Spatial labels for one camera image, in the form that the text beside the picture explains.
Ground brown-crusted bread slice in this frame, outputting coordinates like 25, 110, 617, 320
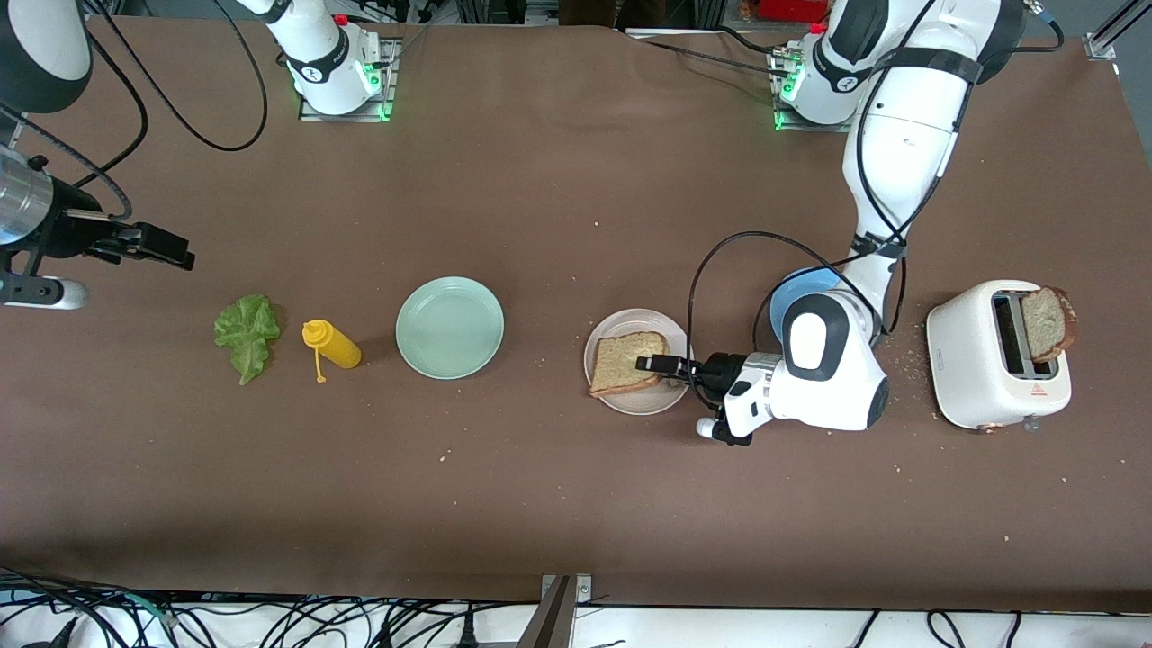
589, 331, 671, 399
1021, 286, 1078, 364

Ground green lettuce leaf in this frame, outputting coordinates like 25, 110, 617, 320
213, 294, 283, 387

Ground yellow mustard squeeze bottle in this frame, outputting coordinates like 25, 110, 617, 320
301, 319, 364, 384

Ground beige plate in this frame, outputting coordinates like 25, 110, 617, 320
585, 309, 697, 417

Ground blue plate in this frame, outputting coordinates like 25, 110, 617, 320
769, 266, 844, 348

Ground pale green plate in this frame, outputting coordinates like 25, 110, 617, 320
396, 276, 506, 381

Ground brown table cover sheet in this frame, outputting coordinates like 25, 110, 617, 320
0, 16, 1152, 615

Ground white two-slot toaster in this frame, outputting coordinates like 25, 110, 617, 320
926, 280, 1075, 432

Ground grey aluminium bar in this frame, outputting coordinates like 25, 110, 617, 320
517, 576, 577, 648

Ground red box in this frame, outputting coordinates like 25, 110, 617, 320
759, 0, 829, 23

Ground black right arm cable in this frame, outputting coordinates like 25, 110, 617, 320
0, 0, 271, 226

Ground silver metal bracket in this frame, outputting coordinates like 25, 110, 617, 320
542, 574, 594, 606

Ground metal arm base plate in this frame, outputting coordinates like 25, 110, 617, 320
299, 36, 398, 123
769, 49, 856, 135

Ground long black cable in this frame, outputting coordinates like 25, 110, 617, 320
630, 34, 797, 77

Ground tangled black cables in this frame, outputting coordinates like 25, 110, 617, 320
0, 565, 541, 648

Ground aluminium frame profile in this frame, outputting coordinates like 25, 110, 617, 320
1084, 0, 1139, 62

